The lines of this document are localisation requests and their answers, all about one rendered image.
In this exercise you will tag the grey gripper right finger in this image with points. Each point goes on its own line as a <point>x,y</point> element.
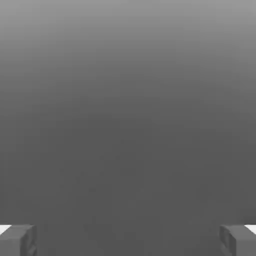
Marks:
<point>241,241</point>

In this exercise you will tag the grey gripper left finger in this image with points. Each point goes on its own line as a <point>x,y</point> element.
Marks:
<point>14,241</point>

